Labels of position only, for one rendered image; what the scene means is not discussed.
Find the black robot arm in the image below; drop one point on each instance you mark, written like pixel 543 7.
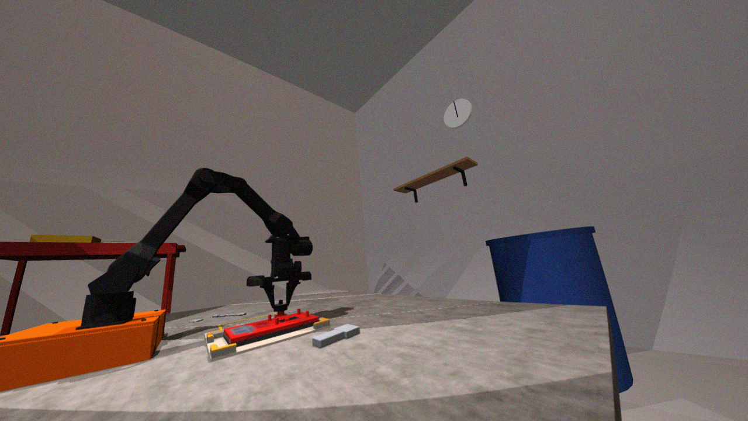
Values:
pixel 111 302

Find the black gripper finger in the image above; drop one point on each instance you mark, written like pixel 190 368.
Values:
pixel 290 287
pixel 270 292

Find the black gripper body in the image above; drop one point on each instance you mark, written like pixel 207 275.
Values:
pixel 260 280

